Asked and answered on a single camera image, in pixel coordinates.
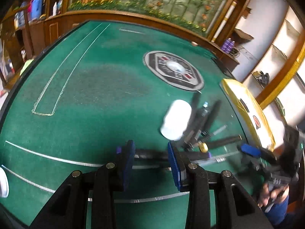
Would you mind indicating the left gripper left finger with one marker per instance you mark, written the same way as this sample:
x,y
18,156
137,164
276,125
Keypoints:
x,y
124,161

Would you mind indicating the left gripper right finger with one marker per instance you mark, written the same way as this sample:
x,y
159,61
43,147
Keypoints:
x,y
178,166

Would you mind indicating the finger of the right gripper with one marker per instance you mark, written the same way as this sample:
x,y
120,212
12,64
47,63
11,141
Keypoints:
x,y
250,165
257,152

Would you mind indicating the black tape roll orange core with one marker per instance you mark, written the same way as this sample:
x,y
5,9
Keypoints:
x,y
256,121

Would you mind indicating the person right hand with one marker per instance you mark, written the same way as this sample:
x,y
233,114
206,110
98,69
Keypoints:
x,y
278,195

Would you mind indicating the yellow white storage tray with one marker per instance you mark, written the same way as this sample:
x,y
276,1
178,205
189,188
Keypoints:
x,y
263,136

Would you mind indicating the black pen long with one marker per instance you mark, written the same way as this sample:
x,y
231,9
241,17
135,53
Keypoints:
x,y
194,105

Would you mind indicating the white plastic bottle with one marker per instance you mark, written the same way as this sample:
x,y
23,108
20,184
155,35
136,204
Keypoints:
x,y
176,120

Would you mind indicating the black pen silver tip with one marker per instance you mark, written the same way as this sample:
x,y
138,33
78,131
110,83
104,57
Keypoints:
x,y
194,130

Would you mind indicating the round mahjong table control panel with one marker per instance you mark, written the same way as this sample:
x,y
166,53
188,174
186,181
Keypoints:
x,y
174,70

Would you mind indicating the purple bottles on cabinet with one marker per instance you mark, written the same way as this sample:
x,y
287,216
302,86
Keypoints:
x,y
228,45

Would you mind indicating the white cylinder at table edge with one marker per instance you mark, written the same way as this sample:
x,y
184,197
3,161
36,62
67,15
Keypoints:
x,y
4,185

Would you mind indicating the blue thermos jug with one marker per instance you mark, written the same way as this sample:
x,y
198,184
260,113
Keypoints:
x,y
36,9

